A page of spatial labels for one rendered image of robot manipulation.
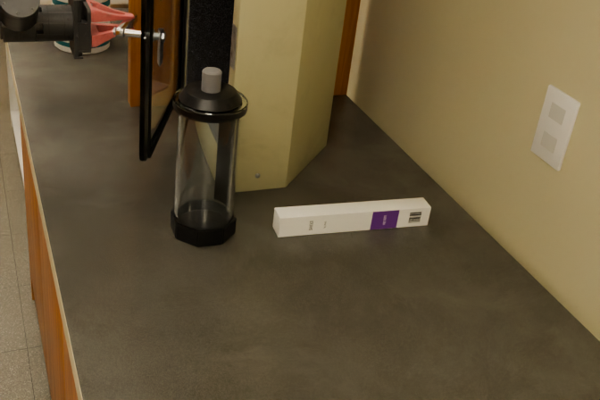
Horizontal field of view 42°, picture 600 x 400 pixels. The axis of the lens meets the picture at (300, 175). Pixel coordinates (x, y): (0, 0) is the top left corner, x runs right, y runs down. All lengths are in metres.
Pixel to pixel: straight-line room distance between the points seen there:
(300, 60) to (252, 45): 0.09
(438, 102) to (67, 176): 0.69
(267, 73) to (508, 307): 0.52
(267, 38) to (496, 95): 0.40
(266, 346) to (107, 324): 0.21
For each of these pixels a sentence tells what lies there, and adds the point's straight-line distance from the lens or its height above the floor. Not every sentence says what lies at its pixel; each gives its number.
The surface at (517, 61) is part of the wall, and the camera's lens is 1.33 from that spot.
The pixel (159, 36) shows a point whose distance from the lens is 1.28.
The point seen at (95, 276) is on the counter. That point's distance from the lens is 1.16.
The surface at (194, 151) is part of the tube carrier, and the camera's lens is 1.14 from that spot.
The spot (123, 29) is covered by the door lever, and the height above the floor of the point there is 1.21.
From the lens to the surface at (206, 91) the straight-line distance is 1.14.
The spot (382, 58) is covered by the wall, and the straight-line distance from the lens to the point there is 1.71.
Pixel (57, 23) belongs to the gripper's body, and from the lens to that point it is 1.30.
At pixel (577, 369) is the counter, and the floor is 0.94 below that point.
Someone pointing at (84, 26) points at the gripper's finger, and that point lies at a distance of 1.30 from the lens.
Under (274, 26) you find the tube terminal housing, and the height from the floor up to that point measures 1.24.
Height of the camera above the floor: 1.63
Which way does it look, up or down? 29 degrees down
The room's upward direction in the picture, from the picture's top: 7 degrees clockwise
